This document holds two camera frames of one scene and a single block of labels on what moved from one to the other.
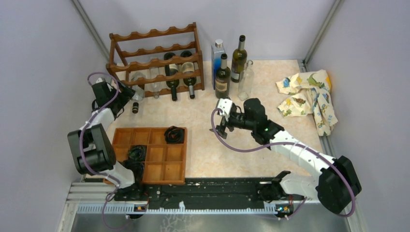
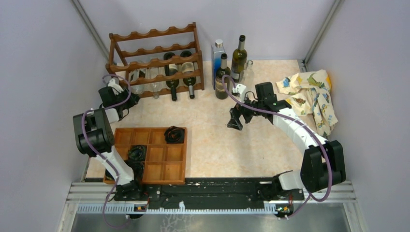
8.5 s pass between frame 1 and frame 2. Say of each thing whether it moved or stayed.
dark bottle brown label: stayed
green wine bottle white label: stayed
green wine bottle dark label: stayed
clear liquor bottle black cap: moved
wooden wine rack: stayed
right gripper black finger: moved
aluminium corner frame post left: stayed
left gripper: moved
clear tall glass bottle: stayed
